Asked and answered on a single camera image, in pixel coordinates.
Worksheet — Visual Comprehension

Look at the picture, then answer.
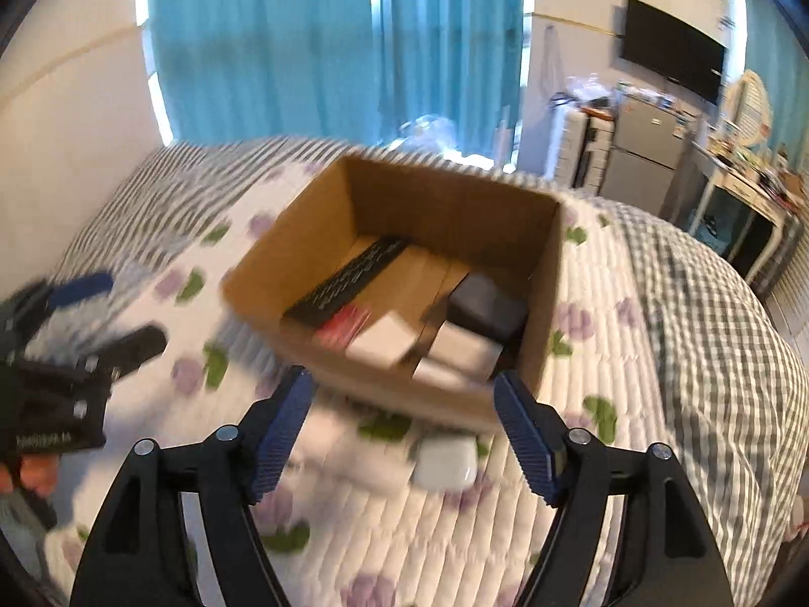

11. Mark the pink card case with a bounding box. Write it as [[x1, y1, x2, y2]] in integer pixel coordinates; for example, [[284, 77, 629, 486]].
[[314, 303, 370, 350]]

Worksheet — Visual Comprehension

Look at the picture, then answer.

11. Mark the black remote control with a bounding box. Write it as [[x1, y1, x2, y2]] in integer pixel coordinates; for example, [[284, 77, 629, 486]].
[[283, 237, 409, 329]]

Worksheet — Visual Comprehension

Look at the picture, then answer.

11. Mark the white power adapter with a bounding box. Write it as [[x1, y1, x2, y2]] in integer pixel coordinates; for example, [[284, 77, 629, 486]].
[[345, 311, 418, 369]]

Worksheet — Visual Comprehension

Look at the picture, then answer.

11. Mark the white rectangular box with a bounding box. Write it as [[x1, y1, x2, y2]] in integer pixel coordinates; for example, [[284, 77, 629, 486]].
[[428, 322, 503, 381]]

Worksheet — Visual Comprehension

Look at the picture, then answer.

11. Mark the black square box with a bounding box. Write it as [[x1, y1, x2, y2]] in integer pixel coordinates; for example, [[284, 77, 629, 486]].
[[447, 273, 529, 345]]

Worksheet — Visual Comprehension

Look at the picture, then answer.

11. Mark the person's left hand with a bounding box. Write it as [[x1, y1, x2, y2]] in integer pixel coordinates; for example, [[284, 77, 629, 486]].
[[0, 455, 59, 497]]

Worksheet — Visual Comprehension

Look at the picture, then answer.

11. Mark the white earbuds case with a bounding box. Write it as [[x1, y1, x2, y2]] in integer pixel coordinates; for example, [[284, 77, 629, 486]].
[[412, 436, 477, 493]]

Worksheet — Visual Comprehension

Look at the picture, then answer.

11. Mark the cardboard box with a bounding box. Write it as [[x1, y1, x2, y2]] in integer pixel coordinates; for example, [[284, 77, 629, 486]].
[[222, 154, 564, 433]]

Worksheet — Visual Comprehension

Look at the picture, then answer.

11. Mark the white dressing table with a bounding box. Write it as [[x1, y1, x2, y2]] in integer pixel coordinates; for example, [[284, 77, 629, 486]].
[[687, 141, 803, 293]]

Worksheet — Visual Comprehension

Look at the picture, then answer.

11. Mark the clear plastic bag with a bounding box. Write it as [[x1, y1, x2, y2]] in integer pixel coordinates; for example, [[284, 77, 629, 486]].
[[396, 114, 458, 154]]

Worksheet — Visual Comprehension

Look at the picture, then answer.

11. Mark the blue curtain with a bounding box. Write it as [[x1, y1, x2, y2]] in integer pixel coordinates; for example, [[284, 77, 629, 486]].
[[148, 0, 524, 155]]

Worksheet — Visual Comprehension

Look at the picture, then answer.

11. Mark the white suitcase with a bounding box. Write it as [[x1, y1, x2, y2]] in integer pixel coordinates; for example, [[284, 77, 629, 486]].
[[545, 103, 614, 195]]

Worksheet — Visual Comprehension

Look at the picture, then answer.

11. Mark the grey mini fridge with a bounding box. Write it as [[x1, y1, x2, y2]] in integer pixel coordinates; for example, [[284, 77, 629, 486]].
[[599, 96, 686, 215]]

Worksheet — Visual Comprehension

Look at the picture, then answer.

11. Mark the white oval vanity mirror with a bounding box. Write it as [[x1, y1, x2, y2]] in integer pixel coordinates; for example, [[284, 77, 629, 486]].
[[720, 70, 772, 148]]

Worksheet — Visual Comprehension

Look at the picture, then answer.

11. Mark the black wall television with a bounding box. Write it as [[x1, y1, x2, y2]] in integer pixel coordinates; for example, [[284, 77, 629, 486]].
[[620, 0, 726, 104]]

